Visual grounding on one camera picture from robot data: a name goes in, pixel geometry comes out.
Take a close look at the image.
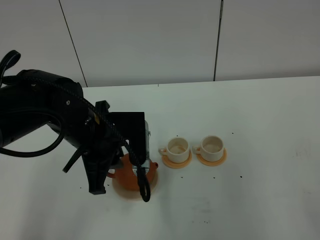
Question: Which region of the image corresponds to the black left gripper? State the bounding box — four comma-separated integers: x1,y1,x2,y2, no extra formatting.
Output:
64,101,124,195

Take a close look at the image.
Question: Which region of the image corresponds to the brown clay teapot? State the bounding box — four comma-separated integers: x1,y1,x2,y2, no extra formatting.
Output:
107,153,159,191

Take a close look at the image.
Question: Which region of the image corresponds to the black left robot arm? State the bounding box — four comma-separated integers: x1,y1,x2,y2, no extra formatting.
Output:
0,70,126,195

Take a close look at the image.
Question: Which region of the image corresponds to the beige round teapot coaster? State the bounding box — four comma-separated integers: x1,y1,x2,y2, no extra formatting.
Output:
111,171,159,201

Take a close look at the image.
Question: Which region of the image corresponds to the left orange cup coaster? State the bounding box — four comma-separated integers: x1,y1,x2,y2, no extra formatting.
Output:
161,151,192,169

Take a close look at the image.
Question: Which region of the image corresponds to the orange cup coaster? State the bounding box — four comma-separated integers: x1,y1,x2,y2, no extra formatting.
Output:
194,148,227,167
161,151,192,169

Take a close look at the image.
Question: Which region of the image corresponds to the left white teacup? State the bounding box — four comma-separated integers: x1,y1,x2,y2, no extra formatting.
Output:
158,137,190,164

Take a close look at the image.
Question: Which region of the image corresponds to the white teacup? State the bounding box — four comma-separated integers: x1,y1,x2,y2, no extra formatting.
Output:
192,135,225,163
158,137,190,164

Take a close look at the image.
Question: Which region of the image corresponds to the right white teacup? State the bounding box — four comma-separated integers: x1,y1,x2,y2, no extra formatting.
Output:
192,135,225,163

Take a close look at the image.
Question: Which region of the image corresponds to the right orange cup coaster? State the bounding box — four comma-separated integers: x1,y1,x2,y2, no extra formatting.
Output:
194,148,227,167

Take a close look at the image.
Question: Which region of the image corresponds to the black braided camera cable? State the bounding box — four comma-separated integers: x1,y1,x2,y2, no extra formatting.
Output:
0,49,152,203

